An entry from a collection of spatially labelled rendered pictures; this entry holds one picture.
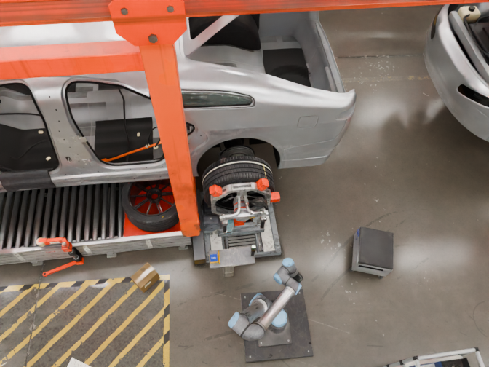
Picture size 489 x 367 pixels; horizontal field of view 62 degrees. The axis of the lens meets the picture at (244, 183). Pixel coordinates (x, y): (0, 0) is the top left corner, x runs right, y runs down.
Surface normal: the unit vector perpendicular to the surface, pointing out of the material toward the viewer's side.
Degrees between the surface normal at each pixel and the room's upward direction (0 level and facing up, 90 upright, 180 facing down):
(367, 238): 0
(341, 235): 0
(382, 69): 0
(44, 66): 90
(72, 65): 90
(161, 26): 90
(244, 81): 32
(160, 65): 90
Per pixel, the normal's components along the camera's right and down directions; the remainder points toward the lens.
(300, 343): 0.04, -0.50
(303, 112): 0.14, 0.76
